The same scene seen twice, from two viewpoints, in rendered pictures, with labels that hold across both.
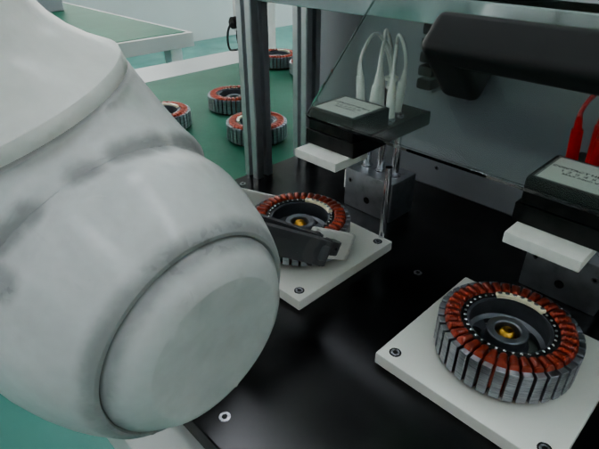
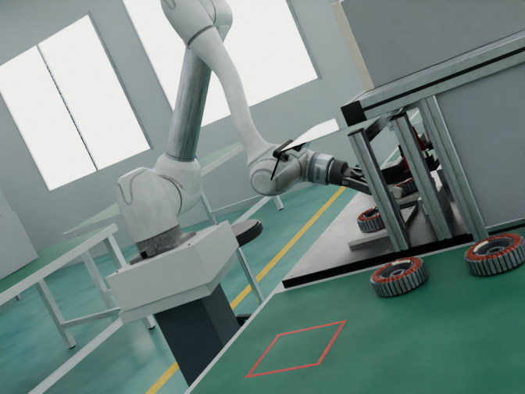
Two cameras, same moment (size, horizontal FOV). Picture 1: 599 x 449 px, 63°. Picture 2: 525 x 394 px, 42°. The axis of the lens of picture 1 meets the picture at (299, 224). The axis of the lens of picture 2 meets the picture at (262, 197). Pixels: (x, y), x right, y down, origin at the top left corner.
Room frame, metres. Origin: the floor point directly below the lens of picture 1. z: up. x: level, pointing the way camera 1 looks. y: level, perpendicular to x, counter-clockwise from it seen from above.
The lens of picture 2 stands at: (-0.38, -1.72, 1.24)
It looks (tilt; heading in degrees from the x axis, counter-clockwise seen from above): 9 degrees down; 75
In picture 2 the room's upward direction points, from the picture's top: 24 degrees counter-clockwise
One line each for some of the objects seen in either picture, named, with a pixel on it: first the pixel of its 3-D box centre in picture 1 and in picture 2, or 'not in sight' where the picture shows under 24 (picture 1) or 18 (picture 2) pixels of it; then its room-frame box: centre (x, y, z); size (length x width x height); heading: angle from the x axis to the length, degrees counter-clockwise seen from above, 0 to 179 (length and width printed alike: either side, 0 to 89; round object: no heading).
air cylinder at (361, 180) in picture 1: (378, 188); (450, 172); (0.57, -0.10, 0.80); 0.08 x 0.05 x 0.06; 45
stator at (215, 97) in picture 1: (233, 99); not in sight; (1.04, 0.14, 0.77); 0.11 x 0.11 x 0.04
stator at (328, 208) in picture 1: (299, 226); (401, 186); (0.47, 0.00, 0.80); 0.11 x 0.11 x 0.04
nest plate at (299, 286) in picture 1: (299, 245); (404, 194); (0.47, 0.00, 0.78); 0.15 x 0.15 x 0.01; 45
